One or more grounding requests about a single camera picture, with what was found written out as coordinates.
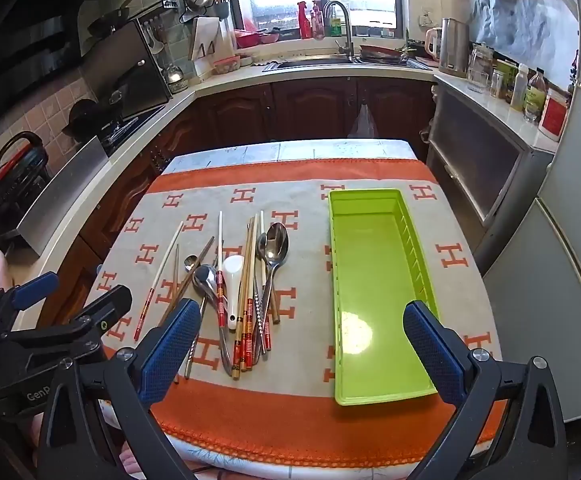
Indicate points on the white ceramic spoon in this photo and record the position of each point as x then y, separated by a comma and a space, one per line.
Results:
233, 267

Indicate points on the white jug kettle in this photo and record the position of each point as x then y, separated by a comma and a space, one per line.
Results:
433, 42

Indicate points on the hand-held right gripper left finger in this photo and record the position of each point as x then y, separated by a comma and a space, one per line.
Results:
170, 345

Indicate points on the glass pot lid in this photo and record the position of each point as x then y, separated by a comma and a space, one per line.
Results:
174, 76

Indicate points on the green plastic tray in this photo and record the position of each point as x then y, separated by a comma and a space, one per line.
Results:
375, 260

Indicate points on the white ladle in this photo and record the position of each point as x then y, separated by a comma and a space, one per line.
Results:
155, 42

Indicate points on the orange grey printed blanket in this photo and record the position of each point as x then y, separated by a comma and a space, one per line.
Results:
310, 200

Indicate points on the red plastic bowl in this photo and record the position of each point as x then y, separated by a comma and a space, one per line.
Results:
250, 38

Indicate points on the gas stove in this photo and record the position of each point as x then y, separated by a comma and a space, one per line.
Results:
125, 127

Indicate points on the steel faucet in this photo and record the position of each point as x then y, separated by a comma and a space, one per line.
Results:
346, 35

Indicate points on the white plastic bottle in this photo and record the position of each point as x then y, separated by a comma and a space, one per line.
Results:
519, 87

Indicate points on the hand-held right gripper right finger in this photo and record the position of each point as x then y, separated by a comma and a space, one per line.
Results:
428, 350

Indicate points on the dark red-rimmed pan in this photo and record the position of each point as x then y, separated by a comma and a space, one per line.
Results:
380, 52

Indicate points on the steel electric kettle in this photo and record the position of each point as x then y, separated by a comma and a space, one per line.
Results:
453, 47

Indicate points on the glass pitcher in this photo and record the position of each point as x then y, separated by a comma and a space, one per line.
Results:
480, 67

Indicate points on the small glass jar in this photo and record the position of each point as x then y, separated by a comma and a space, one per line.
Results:
496, 84

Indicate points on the clear plastic sheet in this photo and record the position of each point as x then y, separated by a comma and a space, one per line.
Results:
520, 10

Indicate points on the brown kitchen cabinets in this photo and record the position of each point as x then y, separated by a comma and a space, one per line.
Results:
310, 110

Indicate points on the pink food container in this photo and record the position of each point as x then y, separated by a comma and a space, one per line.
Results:
226, 64

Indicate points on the grey glass-door cabinet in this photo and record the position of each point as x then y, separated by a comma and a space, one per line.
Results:
470, 145

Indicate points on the grey refrigerator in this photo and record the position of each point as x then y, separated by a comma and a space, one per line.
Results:
560, 260

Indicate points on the black glass splash panel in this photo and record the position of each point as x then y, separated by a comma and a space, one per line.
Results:
130, 65

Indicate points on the white plastic bag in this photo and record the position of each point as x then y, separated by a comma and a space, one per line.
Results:
363, 120

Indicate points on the white cutting board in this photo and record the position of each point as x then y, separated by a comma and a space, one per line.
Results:
205, 37

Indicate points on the black frying pan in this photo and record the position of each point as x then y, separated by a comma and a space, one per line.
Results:
110, 20

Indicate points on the medium metal spoon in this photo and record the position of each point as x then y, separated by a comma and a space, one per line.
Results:
261, 252

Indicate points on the red spray bottle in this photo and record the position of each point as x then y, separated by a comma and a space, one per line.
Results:
304, 20

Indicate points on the white kitchen countertop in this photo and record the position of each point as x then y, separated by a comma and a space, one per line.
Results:
220, 81

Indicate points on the black range hood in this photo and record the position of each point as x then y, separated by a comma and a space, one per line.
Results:
30, 10

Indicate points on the stainless steel splash panel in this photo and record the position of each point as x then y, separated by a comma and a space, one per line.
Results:
65, 200

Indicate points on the green box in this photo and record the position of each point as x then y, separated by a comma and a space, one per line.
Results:
508, 80

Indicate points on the large metal spoon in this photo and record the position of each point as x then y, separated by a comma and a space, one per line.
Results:
277, 240

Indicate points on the black pot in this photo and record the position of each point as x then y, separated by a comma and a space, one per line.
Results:
83, 116

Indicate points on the white tub red label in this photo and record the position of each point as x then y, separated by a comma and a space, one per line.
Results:
555, 115

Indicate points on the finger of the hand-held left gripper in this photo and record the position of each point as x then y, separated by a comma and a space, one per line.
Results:
40, 285
103, 305

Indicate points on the pink soap bottle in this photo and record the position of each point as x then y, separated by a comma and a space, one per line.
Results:
317, 22

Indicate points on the steel sink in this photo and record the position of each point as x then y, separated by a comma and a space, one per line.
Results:
315, 63

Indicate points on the clear bottle green label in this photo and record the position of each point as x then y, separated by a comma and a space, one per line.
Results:
535, 97

